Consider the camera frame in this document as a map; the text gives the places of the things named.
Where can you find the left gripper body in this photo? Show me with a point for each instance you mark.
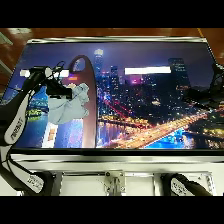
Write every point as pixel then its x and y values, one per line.
pixel 59 90

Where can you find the light blue shirt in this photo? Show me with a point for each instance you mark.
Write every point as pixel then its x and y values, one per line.
pixel 68 108

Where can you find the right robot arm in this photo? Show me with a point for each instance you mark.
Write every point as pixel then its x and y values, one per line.
pixel 208 95

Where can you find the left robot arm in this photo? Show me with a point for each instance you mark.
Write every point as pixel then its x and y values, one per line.
pixel 15 120

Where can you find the silver frame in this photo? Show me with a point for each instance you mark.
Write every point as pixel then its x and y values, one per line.
pixel 133 166

